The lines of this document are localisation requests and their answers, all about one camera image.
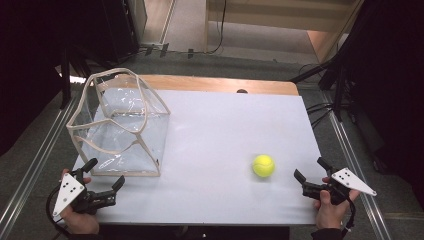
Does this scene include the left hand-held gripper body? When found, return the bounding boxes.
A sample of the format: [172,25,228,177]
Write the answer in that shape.
[52,168,118,218]

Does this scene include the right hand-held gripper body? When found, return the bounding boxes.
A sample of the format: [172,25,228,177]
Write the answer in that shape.
[301,166,378,206]

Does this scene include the yellow tennis ball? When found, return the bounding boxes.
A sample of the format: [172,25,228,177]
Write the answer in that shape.
[252,154,276,178]

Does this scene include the clear plastic bag beige trim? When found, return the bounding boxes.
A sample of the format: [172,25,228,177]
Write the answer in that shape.
[65,67,172,178]

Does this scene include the person's left hand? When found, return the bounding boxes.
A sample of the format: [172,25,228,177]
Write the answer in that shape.
[60,168,100,235]

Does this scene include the person's right hand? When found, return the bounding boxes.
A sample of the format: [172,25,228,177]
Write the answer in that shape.
[314,176,361,231]

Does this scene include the black tripod stand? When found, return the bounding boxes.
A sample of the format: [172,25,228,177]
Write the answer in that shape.
[289,58,349,123]

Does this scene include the black metal stand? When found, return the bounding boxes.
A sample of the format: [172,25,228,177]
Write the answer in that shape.
[59,46,73,110]

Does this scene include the white table sheet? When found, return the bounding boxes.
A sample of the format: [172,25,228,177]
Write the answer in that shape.
[72,89,327,226]

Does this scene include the black curtain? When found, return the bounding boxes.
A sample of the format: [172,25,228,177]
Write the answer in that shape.
[0,0,141,158]
[333,0,424,203]

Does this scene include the light wooden shelf unit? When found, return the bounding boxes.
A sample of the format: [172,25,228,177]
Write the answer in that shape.
[204,0,364,64]

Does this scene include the metal floor rail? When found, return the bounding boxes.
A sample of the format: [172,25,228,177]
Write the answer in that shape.
[0,96,81,232]
[319,91,394,240]

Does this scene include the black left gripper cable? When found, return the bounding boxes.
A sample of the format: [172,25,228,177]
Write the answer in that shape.
[45,185,72,238]

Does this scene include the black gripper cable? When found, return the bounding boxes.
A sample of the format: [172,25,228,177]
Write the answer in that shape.
[342,198,357,232]
[45,185,72,238]

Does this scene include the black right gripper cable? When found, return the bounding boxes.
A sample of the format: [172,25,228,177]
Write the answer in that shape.
[342,198,357,232]

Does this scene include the black floor cables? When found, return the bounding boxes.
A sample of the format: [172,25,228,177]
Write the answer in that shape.
[305,102,334,129]

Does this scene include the black hanging cable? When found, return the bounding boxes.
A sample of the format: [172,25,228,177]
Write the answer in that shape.
[205,0,228,55]

